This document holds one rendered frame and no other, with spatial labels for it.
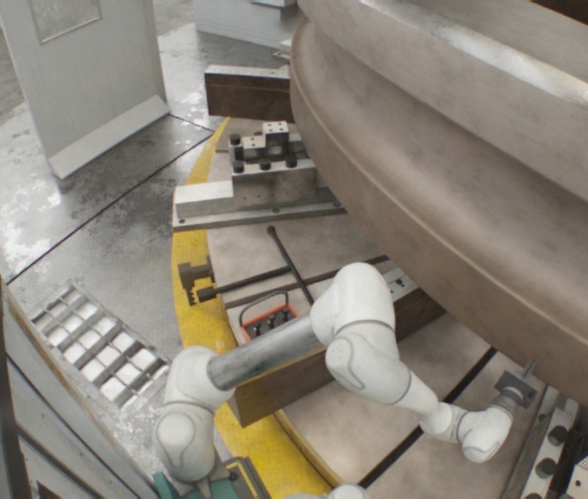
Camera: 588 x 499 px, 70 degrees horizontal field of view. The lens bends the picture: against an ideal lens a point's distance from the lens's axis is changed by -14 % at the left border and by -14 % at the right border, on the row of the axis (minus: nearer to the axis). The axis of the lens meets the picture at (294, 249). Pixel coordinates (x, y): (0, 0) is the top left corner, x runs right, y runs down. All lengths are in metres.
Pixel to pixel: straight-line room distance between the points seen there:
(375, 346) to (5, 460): 0.72
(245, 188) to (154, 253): 0.87
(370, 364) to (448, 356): 1.35
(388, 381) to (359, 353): 0.09
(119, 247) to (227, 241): 0.89
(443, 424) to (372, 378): 0.52
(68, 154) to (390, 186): 3.01
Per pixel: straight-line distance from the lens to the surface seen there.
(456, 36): 1.31
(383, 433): 2.02
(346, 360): 0.92
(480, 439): 1.37
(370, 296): 1.03
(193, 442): 1.28
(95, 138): 4.26
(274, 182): 2.53
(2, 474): 0.46
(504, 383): 1.51
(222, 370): 1.30
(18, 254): 3.54
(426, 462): 2.01
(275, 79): 3.46
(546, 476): 1.71
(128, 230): 3.33
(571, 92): 1.17
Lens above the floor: 2.15
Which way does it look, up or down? 46 degrees down
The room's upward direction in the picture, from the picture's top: straight up
